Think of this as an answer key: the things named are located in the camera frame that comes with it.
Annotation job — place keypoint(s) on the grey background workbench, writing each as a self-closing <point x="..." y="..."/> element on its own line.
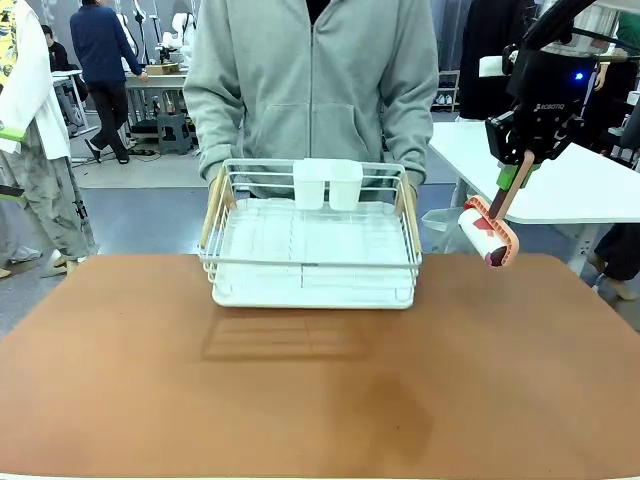
<point x="155" y="82"/>

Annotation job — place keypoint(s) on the grey step stool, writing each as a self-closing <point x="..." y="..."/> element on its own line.
<point x="174" y="132"/>

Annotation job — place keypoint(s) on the seated bystander in black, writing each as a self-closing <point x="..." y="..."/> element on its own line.
<point x="57" y="52"/>

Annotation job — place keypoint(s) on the pink lint roller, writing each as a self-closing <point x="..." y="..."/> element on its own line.
<point x="481" y="234"/>

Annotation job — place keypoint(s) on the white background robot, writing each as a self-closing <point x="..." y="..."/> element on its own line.
<point x="177" y="35"/>

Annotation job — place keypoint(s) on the cardboard box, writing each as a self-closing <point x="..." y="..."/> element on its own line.
<point x="162" y="68"/>

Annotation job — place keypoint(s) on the bystander in navy sweater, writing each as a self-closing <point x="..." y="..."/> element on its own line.
<point x="102" y="50"/>

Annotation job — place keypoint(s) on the person's right forearm grey sleeve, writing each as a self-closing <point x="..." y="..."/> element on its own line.
<point x="212" y="130"/>

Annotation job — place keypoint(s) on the person in grey hoodie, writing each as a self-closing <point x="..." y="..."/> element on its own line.
<point x="310" y="90"/>

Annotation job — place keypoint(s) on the shoe shelf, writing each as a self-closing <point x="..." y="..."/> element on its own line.
<point x="447" y="92"/>

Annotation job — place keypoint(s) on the bystander in green top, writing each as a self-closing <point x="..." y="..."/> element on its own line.
<point x="630" y="30"/>

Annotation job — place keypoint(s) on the bystander in black coat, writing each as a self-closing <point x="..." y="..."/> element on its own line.
<point x="487" y="35"/>

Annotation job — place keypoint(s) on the person's left forearm grey sleeve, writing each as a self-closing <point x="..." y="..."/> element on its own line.
<point x="412" y="130"/>

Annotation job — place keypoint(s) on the white twin utensil holder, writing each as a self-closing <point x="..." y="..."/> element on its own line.
<point x="327" y="182"/>

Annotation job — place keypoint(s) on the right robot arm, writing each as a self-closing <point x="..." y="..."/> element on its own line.
<point x="575" y="47"/>

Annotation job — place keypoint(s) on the clear plastic bag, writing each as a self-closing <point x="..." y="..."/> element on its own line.
<point x="440" y="235"/>

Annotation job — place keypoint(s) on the bystander in white jacket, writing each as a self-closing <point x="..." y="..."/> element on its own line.
<point x="35" y="100"/>

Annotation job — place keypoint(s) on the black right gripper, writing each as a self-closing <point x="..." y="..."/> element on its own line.
<point x="547" y="95"/>

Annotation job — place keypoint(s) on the bystander in white top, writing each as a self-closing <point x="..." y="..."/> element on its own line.
<point x="602" y="75"/>

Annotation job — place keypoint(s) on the person's right hand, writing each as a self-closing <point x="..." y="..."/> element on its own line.
<point x="231" y="201"/>

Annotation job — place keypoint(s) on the white plastic drain tray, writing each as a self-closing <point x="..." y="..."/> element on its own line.
<point x="310" y="297"/>

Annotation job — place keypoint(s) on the bystander legs dark trousers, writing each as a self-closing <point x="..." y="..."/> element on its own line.
<point x="617" y="250"/>

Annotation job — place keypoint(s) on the white side table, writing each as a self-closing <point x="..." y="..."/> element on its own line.
<point x="575" y="195"/>

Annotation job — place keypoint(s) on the person's left hand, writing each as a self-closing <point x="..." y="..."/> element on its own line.
<point x="413" y="191"/>

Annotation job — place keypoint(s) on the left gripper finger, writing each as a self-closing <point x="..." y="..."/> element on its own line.
<point x="10" y="134"/>
<point x="10" y="193"/>

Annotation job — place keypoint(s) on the small white desk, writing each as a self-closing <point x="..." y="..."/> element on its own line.
<point x="70" y="77"/>

